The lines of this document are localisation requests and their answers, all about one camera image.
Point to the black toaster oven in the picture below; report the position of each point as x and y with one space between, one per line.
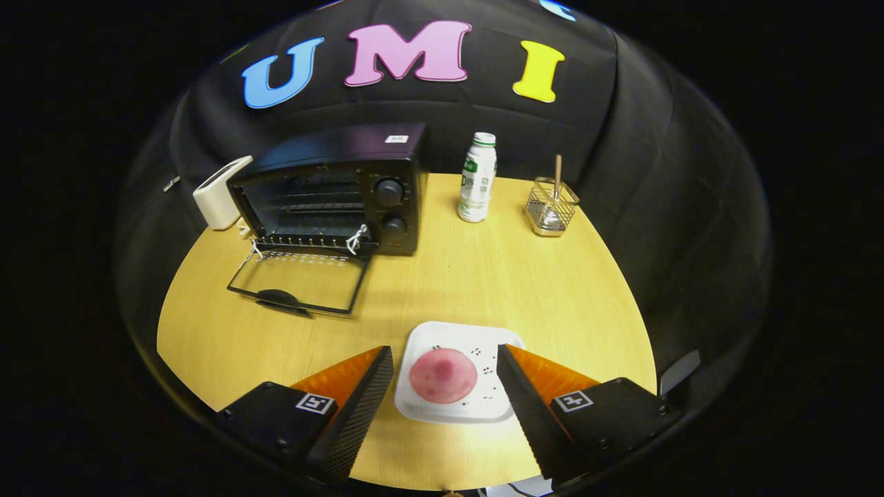
331 148

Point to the white square plate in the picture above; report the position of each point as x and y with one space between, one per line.
442 337

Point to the white drink bottle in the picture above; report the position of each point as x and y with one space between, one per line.
476 183

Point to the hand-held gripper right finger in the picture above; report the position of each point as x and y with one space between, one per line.
528 407

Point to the white bread toaster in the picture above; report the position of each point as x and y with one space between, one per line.
215 200

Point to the white clip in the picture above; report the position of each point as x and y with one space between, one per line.
171 183

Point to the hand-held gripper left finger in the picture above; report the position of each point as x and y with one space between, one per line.
359 414

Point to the pink round ham slice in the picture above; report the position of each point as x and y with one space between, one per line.
442 376

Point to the wooden stick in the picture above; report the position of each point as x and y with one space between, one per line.
557 172

